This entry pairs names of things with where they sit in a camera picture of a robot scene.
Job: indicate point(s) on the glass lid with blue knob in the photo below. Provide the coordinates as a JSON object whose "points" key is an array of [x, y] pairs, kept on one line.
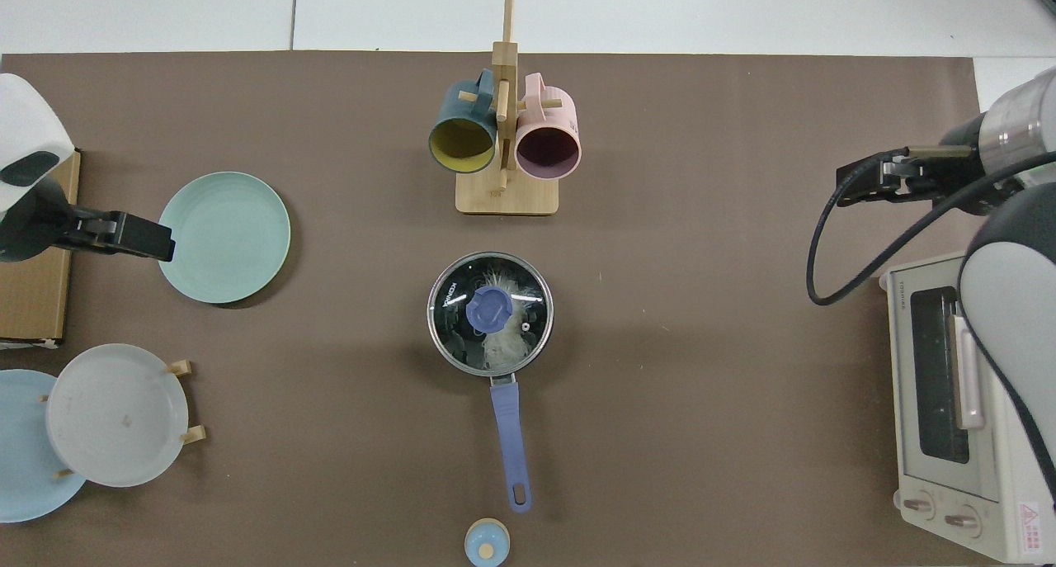
{"points": [[488, 309]]}

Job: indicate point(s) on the pale green plate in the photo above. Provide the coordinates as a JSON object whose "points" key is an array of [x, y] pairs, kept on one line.
{"points": [[231, 237]]}

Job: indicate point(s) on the wooden plate rack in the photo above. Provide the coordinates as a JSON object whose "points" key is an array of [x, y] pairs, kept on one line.
{"points": [[181, 367]]}

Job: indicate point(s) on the grey plate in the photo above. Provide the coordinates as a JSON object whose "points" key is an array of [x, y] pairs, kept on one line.
{"points": [[115, 414]]}

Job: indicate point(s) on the light blue plate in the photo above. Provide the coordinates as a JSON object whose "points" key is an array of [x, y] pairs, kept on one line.
{"points": [[25, 468]]}

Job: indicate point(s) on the brown table cloth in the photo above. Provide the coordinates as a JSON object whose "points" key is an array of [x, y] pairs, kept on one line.
{"points": [[701, 385]]}

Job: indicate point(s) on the pink mug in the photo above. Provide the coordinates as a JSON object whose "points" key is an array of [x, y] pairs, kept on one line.
{"points": [[561, 113]]}

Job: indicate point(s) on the dark teal mug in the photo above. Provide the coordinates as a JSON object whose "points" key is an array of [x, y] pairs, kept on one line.
{"points": [[452, 105]]}

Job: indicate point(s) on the pale toaster oven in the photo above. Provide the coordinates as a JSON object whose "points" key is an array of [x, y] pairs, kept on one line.
{"points": [[990, 517]]}

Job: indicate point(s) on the wooden cup stand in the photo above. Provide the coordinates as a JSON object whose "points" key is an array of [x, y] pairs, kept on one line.
{"points": [[507, 200]]}

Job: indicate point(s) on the small blue round thing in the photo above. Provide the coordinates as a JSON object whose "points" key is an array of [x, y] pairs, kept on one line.
{"points": [[478, 542]]}

